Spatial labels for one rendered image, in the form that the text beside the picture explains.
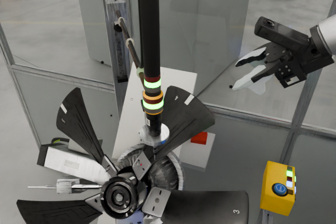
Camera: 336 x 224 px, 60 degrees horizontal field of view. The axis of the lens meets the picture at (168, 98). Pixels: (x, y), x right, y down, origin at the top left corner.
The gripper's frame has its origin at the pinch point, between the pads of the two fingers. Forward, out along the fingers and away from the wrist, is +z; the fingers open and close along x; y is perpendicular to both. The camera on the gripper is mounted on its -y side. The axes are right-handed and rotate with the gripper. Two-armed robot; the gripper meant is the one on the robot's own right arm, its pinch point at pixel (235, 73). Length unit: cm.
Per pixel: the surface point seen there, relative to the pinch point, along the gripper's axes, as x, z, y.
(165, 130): -15.0, 15.9, -3.4
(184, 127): -5.1, 19.9, 5.3
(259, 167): 42, 46, 87
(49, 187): -17, 74, -2
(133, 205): -24.0, 37.0, 9.3
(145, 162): -12.0, 34.6, 6.6
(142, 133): -17.1, 19.5, -6.8
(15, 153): 57, 239, 8
